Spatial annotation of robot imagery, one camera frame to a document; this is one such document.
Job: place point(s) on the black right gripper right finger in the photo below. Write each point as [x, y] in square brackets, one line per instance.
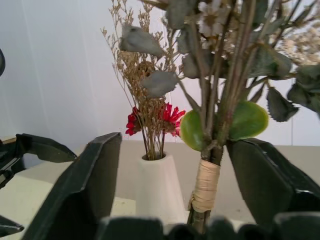
[265, 180]

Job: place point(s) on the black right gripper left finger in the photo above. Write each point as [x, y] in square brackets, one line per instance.
[75, 200]

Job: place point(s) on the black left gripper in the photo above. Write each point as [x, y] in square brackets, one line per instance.
[8, 160]

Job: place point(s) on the white flower bouquet taped stem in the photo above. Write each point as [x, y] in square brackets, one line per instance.
[207, 180]

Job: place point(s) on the red flower dried bouquet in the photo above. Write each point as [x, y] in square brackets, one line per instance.
[147, 117]

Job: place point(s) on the white ceramic vase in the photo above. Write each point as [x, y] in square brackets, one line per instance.
[160, 190]

